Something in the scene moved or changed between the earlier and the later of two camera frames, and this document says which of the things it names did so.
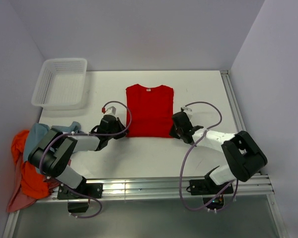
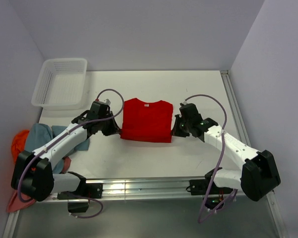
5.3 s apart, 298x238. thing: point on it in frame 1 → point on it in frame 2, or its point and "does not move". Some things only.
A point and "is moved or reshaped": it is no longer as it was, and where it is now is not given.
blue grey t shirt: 37,130 does not move
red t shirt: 151,110 is moved or reshaped
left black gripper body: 117,126 → 108,127
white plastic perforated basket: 62,85 does not move
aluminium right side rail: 234,103 does not move
